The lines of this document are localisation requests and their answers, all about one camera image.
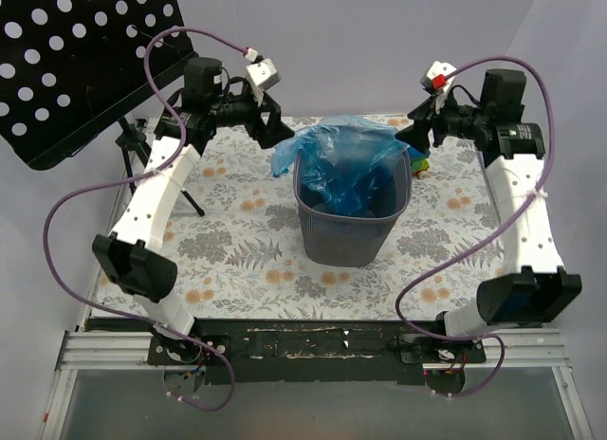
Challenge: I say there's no blue plastic trash bag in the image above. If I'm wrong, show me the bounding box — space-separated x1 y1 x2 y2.
271 115 409 217

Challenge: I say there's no grey mesh trash bin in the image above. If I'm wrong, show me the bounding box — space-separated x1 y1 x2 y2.
293 153 413 267

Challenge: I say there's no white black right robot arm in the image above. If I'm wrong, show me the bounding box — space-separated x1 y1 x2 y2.
396 62 582 362

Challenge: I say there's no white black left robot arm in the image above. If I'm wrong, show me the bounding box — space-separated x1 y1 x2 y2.
93 55 293 364

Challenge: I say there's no colourful toy brick car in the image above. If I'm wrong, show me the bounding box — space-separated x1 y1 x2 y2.
408 147 430 179

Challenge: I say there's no black perforated music stand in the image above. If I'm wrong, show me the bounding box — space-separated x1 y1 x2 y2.
1 0 183 171

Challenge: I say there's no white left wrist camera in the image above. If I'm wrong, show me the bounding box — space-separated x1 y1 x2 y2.
246 58 281 106

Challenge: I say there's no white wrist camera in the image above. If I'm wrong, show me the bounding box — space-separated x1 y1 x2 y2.
246 58 281 106
421 61 456 115

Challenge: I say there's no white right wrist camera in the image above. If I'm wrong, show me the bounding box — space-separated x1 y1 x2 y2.
421 61 456 115

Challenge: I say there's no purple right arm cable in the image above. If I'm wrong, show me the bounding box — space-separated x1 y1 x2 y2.
394 56 556 399

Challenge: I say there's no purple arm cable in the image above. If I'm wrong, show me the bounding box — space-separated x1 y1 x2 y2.
42 26 260 412
394 56 556 399

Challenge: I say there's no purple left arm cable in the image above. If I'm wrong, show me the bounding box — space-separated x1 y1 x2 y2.
42 26 260 412

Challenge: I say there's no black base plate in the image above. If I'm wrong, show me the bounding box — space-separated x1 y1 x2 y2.
84 318 505 387

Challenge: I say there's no aluminium frame rail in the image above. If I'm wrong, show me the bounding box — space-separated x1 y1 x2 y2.
39 331 179 439

